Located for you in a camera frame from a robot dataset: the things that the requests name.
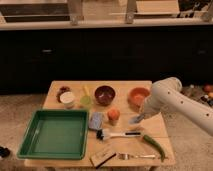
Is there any green chili pepper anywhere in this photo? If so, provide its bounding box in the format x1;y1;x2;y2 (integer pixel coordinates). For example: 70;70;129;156
143;135;166;162

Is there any wooden block with black edge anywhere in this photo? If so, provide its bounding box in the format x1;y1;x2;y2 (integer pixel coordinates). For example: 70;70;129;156
90;148;116;169

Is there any purple bowl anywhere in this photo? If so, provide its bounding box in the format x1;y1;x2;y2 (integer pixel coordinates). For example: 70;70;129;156
94;85;116;106

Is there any grey blue towel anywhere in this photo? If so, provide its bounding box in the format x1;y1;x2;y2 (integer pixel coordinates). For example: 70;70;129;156
129;115;142;124

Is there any black object on floor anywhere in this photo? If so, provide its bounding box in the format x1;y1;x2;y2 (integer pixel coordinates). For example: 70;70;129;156
0;146;10;158

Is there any wooden table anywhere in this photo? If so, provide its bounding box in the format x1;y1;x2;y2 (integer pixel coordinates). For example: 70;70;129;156
24;81;176;169

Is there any orange toy fruit on stand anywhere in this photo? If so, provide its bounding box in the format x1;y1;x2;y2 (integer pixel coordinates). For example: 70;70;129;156
107;108;120;126

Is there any silver fork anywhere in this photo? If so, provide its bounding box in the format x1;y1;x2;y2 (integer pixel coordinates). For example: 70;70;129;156
118;153;156;160

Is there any green plastic tray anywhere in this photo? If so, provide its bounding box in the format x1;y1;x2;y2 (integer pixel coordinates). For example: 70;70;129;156
17;109;89;160

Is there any white cup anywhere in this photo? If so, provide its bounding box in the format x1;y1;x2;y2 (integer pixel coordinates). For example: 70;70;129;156
60;92;75;108

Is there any dark red toy item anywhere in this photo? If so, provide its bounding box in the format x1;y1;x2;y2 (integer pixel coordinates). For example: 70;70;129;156
56;86;71;103

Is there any blue sponge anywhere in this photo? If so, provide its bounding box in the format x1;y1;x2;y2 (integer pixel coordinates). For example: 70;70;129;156
89;112;103;130

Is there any orange bowl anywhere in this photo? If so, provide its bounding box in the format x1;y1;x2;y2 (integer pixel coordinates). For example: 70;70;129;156
128;87;150;107

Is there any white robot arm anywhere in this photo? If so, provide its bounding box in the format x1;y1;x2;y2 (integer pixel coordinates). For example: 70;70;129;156
140;77;213;136

